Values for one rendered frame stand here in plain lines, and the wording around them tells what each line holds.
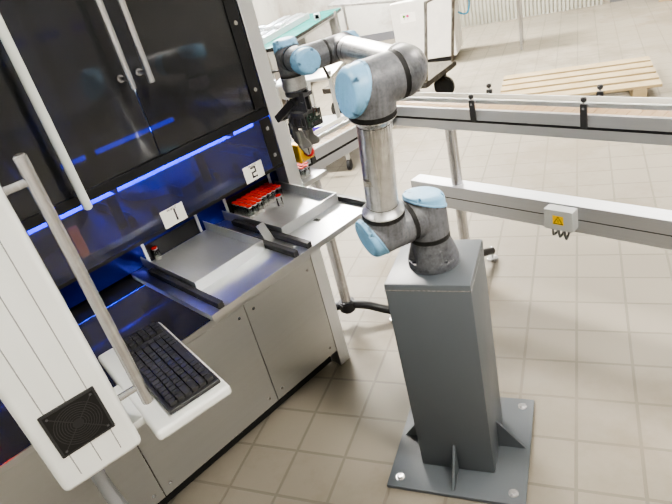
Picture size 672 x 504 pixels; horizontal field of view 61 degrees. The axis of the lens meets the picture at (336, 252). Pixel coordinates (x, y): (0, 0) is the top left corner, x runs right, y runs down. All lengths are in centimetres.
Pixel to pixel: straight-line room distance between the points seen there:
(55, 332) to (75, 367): 9
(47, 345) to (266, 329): 117
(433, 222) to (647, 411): 115
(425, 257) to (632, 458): 101
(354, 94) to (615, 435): 152
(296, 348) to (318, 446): 40
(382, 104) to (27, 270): 80
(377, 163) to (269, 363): 116
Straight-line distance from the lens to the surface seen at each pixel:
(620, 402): 239
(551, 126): 233
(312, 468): 229
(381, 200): 148
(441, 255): 165
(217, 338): 214
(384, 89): 133
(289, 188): 218
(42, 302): 121
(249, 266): 175
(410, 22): 733
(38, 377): 127
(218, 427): 231
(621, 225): 242
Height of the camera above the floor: 170
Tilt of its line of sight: 29 degrees down
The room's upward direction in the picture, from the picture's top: 15 degrees counter-clockwise
